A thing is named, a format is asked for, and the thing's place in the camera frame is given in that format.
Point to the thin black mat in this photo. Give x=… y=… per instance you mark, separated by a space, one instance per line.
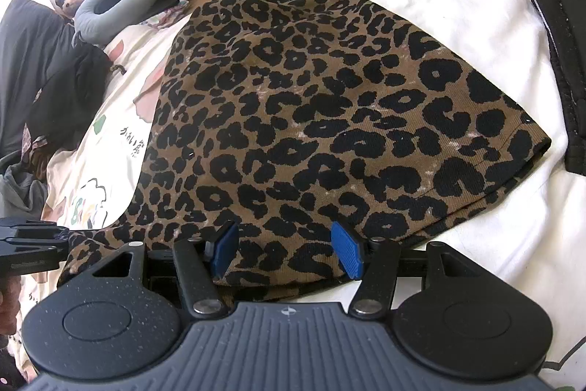
x=162 y=5

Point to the dark grey pillow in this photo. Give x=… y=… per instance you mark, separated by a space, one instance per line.
x=27 y=52

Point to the loose black garment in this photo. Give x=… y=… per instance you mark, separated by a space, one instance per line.
x=68 y=98

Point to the cream bear print blanket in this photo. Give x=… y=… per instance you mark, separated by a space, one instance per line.
x=480 y=29

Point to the grey neck pillow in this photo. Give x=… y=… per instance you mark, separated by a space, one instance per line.
x=91 y=29

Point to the small floral cloth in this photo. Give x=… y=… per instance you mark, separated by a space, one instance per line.
x=169 y=13

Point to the leopard print skirt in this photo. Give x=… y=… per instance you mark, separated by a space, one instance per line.
x=320 y=98

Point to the brown cloth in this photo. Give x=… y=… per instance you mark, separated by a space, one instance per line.
x=39 y=162

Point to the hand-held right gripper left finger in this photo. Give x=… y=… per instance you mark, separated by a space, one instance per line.
x=226 y=246

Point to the grey blue cloth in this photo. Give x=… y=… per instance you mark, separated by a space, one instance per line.
x=23 y=194

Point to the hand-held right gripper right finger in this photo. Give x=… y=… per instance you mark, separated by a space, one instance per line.
x=348 y=249

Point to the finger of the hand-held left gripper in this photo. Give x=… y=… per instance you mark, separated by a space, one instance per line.
x=32 y=240

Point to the folded black clothes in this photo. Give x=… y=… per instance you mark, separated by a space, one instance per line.
x=567 y=52

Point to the brown teddy bear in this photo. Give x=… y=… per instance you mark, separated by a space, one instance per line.
x=71 y=1

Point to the person's left hand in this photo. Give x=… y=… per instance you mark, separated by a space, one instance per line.
x=9 y=304

